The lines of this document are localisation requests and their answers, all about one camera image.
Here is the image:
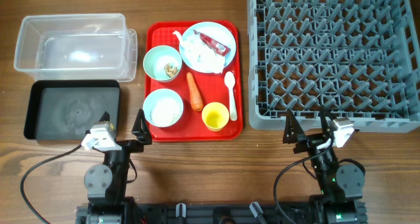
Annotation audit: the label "clear plastic waste bin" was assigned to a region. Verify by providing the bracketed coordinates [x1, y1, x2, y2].
[14, 13, 138, 82]

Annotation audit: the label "right black cable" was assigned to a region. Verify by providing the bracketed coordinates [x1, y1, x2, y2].
[273, 138, 335, 224]

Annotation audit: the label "orange carrot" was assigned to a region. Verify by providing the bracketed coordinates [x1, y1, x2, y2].
[186, 72, 204, 111]

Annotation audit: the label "red serving tray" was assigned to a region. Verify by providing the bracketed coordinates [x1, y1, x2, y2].
[144, 20, 243, 142]

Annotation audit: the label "brown mushroom piece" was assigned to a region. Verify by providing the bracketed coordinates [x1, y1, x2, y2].
[164, 63, 179, 78]

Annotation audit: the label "green bowl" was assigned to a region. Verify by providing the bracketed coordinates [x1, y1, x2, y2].
[143, 45, 182, 83]

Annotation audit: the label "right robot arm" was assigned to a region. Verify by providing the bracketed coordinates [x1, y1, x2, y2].
[280, 106, 366, 223]

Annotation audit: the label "light blue plate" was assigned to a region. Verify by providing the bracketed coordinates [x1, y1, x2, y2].
[181, 22, 237, 69]

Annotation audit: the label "left black cable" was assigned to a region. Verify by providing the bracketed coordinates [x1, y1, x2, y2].
[20, 144, 83, 224]

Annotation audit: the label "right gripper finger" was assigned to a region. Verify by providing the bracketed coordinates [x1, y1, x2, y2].
[320, 106, 334, 135]
[283, 109, 306, 144]

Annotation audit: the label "yellow plastic cup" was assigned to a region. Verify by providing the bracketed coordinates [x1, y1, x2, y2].
[201, 102, 230, 132]

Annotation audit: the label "red snack wrapper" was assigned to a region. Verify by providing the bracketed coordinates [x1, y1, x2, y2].
[194, 30, 230, 56]

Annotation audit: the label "black rectangular tray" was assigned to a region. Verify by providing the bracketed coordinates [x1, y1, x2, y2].
[24, 79, 121, 141]

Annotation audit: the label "white rice grains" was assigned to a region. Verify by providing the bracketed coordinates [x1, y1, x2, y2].
[150, 98, 181, 127]

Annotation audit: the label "black cable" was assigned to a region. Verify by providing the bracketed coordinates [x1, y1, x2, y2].
[20, 144, 83, 224]
[273, 138, 335, 224]

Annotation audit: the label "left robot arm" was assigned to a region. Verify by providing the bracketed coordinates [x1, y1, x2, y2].
[75, 109, 152, 224]

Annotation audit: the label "white napkin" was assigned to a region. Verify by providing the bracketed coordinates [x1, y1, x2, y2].
[173, 31, 225, 74]

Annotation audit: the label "grey dishwasher rack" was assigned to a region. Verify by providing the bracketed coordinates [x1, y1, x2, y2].
[247, 0, 419, 133]

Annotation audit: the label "white plastic spoon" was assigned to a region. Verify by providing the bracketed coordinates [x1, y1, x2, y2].
[224, 72, 238, 121]

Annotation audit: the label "light blue bowl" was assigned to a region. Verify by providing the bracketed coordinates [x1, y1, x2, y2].
[143, 89, 184, 127]

